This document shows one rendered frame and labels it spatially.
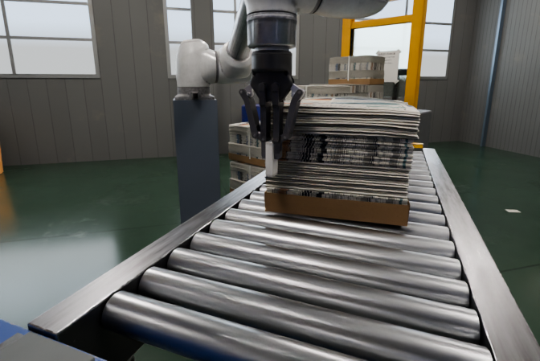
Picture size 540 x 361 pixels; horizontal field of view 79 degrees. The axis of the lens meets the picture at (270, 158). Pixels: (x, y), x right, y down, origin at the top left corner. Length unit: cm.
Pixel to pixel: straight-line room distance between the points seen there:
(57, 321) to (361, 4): 66
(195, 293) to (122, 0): 485
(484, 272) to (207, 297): 41
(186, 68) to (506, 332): 143
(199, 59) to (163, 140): 357
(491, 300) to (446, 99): 643
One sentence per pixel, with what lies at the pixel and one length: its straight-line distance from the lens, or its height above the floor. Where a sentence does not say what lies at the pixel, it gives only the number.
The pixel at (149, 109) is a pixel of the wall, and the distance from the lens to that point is 505.
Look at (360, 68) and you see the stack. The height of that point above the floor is 119.
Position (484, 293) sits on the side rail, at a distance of 55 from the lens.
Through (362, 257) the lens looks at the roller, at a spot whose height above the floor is 79.
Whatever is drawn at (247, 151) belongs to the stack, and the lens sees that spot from 195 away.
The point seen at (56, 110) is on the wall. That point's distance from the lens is 528.
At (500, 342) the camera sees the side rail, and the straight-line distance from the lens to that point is 48.
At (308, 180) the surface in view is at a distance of 67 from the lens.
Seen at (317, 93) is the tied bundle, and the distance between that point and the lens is 229.
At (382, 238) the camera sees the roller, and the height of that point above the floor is 79.
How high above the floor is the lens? 107
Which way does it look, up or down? 13 degrees down
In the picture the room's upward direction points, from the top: straight up
